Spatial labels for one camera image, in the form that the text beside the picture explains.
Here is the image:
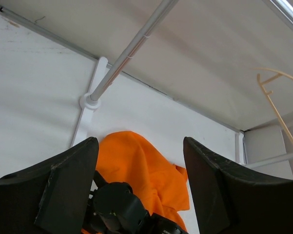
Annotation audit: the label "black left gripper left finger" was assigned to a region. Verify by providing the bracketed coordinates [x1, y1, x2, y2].
[0, 137, 98, 234]

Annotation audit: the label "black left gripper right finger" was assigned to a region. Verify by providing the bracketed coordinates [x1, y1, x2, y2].
[183, 137, 293, 234]

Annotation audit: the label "beige plastic hanger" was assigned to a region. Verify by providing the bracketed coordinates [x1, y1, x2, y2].
[251, 66, 293, 146]

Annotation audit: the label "orange trousers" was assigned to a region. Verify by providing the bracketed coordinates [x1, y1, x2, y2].
[81, 131, 190, 234]

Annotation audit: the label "white clothes rack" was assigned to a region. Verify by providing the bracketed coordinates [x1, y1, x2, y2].
[70, 0, 178, 147]

